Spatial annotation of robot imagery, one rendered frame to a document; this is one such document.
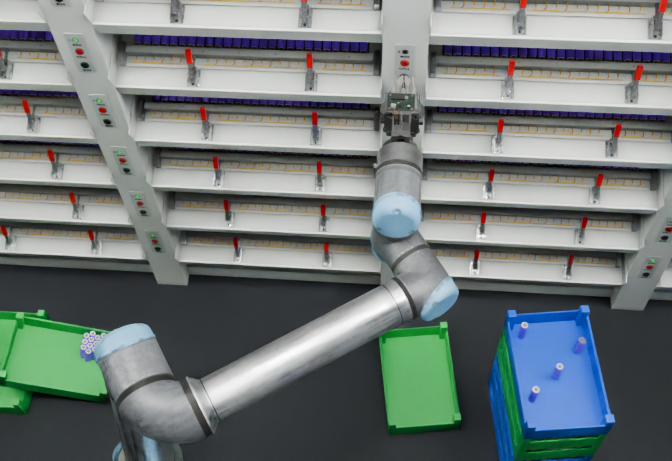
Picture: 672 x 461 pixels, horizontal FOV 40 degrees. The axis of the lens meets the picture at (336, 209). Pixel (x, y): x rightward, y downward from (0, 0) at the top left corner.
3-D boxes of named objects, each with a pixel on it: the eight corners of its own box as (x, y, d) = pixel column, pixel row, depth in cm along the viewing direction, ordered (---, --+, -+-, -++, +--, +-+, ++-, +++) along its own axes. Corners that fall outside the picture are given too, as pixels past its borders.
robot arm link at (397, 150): (421, 186, 182) (372, 184, 183) (422, 166, 185) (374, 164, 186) (423, 159, 175) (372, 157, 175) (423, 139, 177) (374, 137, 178)
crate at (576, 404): (608, 434, 215) (615, 422, 208) (522, 439, 215) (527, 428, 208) (582, 319, 231) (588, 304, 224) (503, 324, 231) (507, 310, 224)
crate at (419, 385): (459, 429, 258) (461, 419, 251) (388, 435, 257) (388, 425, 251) (445, 333, 274) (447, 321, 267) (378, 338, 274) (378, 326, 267)
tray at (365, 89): (382, 104, 206) (381, 89, 197) (120, 93, 211) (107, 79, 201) (386, 21, 210) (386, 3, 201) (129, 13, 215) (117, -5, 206)
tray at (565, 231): (635, 253, 251) (648, 244, 238) (414, 241, 256) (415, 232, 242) (634, 181, 255) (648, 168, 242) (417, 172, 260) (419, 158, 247)
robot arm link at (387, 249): (389, 282, 186) (392, 252, 175) (361, 239, 191) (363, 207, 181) (428, 263, 188) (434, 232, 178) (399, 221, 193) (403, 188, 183)
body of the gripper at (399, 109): (422, 90, 183) (420, 138, 177) (420, 117, 190) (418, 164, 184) (384, 89, 184) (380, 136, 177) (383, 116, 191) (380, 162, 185)
